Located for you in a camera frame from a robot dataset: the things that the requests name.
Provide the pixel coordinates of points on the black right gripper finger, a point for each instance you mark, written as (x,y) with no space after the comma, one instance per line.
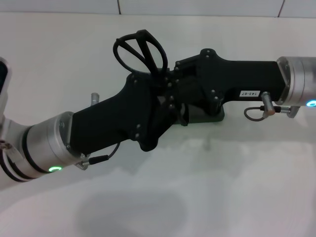
(190,91)
(186,66)

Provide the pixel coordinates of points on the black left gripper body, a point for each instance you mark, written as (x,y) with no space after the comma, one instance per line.
(111,121)

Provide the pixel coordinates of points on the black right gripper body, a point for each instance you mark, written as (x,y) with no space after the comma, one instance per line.
(234,79)

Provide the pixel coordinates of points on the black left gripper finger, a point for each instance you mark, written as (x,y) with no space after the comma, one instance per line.
(170,108)
(166,82)

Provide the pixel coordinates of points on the green glasses case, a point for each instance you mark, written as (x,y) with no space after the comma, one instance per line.
(197,116)

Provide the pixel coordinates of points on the black glasses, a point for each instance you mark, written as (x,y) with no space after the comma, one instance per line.
(142,33)

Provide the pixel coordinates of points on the silver right arm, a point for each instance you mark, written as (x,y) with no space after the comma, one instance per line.
(301,79)

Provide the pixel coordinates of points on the white label sticker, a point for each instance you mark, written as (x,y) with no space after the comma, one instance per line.
(249,93)

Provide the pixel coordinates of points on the silver left connector plug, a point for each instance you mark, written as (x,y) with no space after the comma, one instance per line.
(94,98)

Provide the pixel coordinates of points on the silver connector plug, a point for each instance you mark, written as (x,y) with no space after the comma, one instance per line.
(94,98)
(268,103)

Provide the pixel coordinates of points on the silver right connector plug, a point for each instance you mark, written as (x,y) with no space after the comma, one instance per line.
(268,103)

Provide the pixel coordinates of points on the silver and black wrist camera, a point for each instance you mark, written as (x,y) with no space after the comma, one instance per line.
(3,74)

